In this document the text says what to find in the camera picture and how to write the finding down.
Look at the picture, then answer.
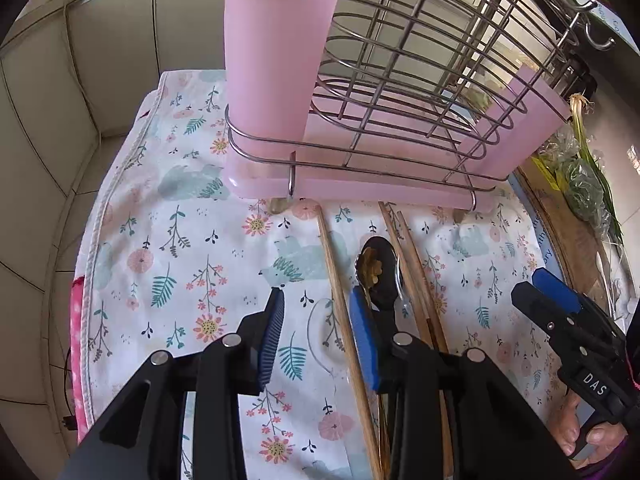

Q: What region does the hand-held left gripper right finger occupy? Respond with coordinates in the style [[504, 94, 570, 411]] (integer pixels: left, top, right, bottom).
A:
[[348, 287, 581, 480]]

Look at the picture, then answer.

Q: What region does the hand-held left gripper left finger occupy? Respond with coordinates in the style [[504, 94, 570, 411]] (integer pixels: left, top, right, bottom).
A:
[[57, 287, 286, 480]]

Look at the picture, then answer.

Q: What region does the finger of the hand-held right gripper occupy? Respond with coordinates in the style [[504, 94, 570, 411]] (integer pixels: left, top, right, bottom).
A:
[[531, 267, 596, 322], [511, 281, 566, 335]]

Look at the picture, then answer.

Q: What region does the wooden chopstick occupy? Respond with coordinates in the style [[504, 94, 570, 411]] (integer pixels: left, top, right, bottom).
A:
[[396, 211, 451, 353], [377, 201, 438, 348], [317, 214, 383, 480]]

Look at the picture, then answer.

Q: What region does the clear plastic spoon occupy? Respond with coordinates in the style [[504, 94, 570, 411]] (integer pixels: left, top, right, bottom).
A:
[[306, 297, 351, 378]]

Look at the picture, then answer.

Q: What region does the golden flower-handled spoon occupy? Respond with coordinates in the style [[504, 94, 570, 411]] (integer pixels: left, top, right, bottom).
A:
[[355, 249, 392, 480]]

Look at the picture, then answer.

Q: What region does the metal wire dish rack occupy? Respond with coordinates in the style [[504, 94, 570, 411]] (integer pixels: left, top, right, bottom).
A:
[[222, 0, 616, 211]]

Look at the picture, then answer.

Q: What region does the pink wide utensil cup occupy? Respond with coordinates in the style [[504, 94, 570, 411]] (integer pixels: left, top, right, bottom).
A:
[[457, 66, 571, 181]]

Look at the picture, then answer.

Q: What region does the pink round utensil cup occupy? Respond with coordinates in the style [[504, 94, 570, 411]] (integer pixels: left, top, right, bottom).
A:
[[221, 0, 345, 198]]

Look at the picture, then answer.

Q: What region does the person's right hand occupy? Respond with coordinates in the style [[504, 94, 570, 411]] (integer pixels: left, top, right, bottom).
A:
[[552, 390, 632, 467]]

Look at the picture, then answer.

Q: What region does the plastic bag of vegetables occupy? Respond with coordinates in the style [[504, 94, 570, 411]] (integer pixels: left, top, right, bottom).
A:
[[537, 125, 616, 226]]

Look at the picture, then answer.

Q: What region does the floral printed cloth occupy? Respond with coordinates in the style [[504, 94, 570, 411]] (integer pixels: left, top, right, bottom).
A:
[[82, 69, 591, 480]]

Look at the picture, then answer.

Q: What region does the pink drip tray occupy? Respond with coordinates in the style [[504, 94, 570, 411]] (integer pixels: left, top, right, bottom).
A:
[[220, 72, 518, 212]]

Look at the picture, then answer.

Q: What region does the green onion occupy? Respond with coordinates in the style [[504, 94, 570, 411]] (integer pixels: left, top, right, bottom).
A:
[[570, 94, 626, 246]]

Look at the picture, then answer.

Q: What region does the pink cloth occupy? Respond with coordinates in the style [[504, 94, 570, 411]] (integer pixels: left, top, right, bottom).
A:
[[69, 275, 96, 431]]

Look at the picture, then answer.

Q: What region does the thin wall cable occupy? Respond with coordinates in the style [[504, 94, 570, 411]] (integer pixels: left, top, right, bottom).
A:
[[52, 0, 106, 161]]

